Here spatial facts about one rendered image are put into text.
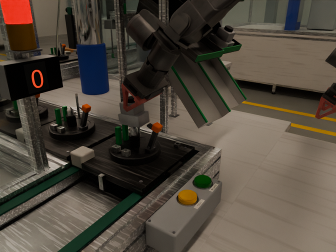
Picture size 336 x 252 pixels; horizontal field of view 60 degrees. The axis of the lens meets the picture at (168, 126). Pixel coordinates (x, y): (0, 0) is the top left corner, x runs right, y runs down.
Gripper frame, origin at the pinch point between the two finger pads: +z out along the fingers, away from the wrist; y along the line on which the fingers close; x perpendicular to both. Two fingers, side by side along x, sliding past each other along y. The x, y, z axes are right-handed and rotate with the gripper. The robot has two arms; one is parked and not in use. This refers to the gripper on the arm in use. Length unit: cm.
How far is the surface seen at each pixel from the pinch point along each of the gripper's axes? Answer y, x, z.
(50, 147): 11.3, -9.6, 23.5
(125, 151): 6.3, 7.5, 6.9
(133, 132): 1.2, 4.7, 5.6
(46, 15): -711, -783, 659
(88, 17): -57, -68, 33
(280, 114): -311, 56, 113
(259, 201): -11.2, 40.6, 1.6
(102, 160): 8.6, 4.5, 13.3
